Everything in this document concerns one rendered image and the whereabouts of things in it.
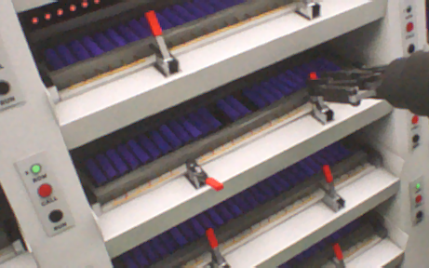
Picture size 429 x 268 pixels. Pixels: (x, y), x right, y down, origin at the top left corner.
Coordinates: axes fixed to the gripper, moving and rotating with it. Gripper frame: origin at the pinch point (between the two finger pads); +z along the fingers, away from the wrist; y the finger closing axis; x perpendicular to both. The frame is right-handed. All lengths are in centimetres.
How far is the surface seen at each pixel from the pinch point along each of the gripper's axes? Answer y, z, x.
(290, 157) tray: -9.4, 3.5, -10.2
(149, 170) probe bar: -33.0, 7.0, -2.4
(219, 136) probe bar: -19.3, 7.3, -2.2
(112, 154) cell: -36.1, 13.9, 1.2
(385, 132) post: 15.9, 7.5, -16.5
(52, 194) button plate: -48.6, -0.5, 2.5
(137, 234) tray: -39.3, 3.2, -9.6
